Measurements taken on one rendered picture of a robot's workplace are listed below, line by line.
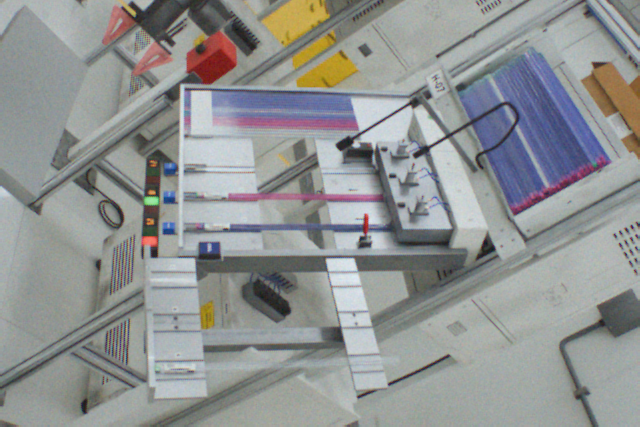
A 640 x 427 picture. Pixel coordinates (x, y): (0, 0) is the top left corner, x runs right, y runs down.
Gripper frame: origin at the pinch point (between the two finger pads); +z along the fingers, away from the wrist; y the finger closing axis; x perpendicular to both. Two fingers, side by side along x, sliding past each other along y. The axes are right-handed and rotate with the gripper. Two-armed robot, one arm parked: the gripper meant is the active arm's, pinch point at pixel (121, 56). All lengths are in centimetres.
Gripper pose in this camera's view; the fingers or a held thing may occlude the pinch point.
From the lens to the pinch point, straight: 144.7
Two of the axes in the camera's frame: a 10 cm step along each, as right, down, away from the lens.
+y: -6.9, -6.7, 2.6
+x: -1.9, -1.7, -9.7
